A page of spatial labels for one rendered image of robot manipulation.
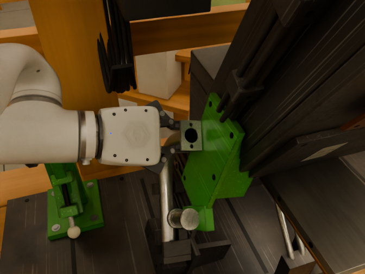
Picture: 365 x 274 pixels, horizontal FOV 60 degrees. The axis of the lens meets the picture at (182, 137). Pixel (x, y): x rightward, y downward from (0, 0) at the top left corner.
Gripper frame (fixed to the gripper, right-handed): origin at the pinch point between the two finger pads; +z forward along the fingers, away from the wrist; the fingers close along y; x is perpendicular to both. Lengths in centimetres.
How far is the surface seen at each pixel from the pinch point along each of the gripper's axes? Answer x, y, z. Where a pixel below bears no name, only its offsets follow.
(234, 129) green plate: -13.2, -0.4, 2.8
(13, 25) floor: 388, 190, -64
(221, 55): 7.1, 19.7, 13.5
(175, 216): 3.5, -14.6, -0.7
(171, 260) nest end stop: 8.1, -23.7, 0.0
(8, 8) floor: 439, 237, -75
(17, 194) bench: 46, -11, -30
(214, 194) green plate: -5.2, -10.4, 3.3
